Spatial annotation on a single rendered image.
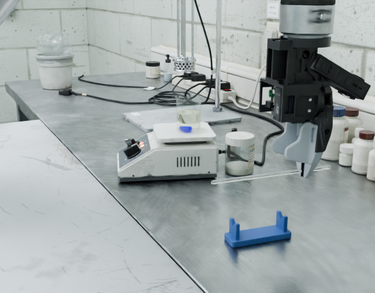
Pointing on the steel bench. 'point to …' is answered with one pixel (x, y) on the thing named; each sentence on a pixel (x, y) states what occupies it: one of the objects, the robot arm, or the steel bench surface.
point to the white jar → (153, 70)
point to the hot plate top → (163, 136)
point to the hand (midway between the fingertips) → (308, 168)
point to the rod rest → (263, 232)
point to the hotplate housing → (172, 161)
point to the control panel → (137, 154)
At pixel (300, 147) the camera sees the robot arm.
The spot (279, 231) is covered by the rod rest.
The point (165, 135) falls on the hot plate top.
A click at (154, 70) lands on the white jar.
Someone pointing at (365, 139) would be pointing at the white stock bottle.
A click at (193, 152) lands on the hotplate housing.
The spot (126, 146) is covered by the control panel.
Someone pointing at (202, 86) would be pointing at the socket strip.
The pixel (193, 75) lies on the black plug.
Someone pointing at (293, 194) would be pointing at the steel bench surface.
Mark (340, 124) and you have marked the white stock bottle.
